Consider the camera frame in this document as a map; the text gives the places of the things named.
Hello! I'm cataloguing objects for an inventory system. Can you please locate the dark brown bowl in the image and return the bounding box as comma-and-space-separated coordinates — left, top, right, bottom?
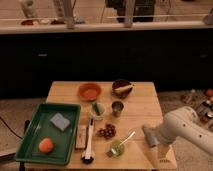
112, 79, 134, 99

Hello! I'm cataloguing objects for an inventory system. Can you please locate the yellow banana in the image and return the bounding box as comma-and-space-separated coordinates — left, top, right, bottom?
114, 84, 134, 93

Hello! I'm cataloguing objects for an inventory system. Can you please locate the bunch of red grapes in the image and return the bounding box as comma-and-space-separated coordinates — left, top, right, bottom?
97, 124, 116, 139

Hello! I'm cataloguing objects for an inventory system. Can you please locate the green glass bowl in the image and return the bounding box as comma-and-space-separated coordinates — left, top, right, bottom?
106, 140, 125, 157

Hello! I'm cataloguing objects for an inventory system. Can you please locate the white black brush tool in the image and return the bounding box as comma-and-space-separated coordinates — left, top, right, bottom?
81, 119, 94, 164

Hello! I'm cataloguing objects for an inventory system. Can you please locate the red-orange bowl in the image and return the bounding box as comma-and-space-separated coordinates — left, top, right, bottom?
78, 83, 101, 101

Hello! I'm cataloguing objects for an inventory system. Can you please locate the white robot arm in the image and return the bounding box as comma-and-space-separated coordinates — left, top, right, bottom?
154, 106, 213, 156

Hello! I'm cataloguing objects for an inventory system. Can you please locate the green plastic tray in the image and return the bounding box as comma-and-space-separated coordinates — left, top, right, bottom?
14, 103, 81, 165

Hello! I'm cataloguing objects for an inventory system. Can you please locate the small wooden block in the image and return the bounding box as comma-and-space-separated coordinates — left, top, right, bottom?
75, 125, 87, 149

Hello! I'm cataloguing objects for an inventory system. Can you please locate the small metal cup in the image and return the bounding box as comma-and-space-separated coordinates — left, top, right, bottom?
111, 101, 124, 117

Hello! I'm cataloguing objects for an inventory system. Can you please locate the blue sponge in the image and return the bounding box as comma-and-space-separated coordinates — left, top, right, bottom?
50, 113, 70, 131

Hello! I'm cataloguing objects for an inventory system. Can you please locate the blue-grey towel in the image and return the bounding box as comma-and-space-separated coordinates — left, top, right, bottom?
142, 125, 158, 148

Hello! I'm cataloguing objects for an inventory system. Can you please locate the green cucumber piece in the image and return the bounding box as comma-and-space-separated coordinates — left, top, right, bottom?
92, 102, 101, 116

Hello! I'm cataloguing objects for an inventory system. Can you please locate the orange fruit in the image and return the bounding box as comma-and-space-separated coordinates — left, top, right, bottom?
39, 138, 54, 154

